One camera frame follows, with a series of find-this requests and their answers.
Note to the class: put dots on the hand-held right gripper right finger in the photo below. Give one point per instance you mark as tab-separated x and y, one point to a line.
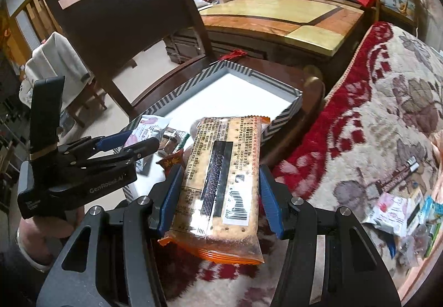
271	203

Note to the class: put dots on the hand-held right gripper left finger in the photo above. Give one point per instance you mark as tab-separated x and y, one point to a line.
171	196

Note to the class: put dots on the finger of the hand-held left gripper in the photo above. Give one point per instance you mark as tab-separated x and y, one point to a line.
138	151
110	142

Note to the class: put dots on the white pink snack packet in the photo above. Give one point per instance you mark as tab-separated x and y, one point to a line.
147	128

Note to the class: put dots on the orange cracker packet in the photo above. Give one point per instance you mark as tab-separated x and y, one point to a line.
221	189

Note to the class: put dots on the striped rim box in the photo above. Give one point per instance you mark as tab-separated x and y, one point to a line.
242	95

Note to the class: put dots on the person's left forearm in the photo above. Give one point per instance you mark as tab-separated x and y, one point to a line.
17	279

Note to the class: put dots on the person's left hand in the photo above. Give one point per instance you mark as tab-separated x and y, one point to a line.
41	234

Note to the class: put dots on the small red snack packet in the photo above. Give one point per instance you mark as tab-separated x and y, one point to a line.
172	161

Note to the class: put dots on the white garment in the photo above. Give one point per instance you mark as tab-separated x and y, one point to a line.
52	64

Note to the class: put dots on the white red snack packet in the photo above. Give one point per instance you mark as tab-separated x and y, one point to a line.
389	211

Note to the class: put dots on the brown stick snack packet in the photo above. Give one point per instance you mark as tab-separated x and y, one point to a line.
394	179

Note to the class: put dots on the dark wooden chair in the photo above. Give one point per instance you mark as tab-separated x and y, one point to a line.
121	16

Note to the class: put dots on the red ribbon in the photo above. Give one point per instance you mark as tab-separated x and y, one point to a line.
233	55

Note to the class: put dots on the floral fleece blanket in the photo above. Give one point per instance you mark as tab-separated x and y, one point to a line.
363	102

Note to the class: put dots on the clear wrapped snack packet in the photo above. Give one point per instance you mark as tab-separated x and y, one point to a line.
412	248

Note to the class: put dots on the light wooden chair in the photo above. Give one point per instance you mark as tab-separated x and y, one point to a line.
33	11

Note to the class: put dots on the teal snack packet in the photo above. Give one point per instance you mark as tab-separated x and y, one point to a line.
432	211

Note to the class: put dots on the wooden table with yellow top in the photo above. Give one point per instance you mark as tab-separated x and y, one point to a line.
263	12

